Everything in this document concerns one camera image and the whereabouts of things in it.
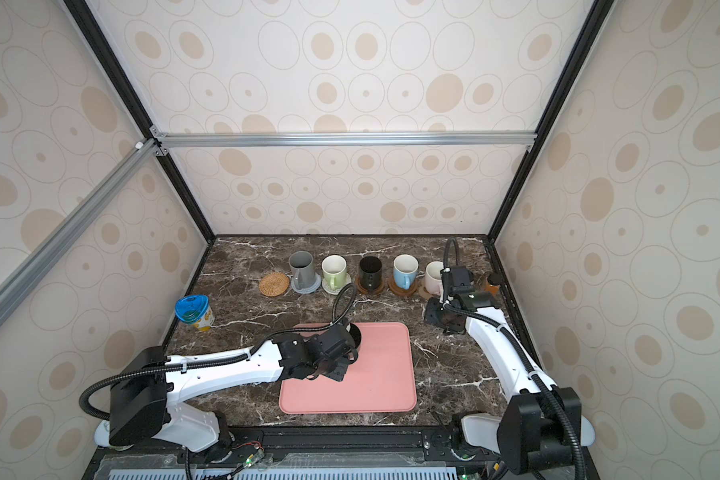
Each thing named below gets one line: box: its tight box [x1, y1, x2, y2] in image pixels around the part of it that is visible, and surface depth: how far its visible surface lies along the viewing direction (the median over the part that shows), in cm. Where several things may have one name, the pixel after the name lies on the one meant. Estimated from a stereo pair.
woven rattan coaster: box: [258, 272, 290, 297], surface depth 108 cm
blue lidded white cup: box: [174, 294, 215, 331], surface depth 89 cm
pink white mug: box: [424, 260, 444, 298], surface depth 100 cm
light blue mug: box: [393, 254, 419, 290], surface depth 100 cm
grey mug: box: [286, 250, 316, 290], surface depth 100 cm
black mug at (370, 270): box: [359, 256, 382, 289], surface depth 101 cm
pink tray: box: [279, 322, 417, 415], surface depth 85 cm
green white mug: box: [321, 254, 347, 291], surface depth 101 cm
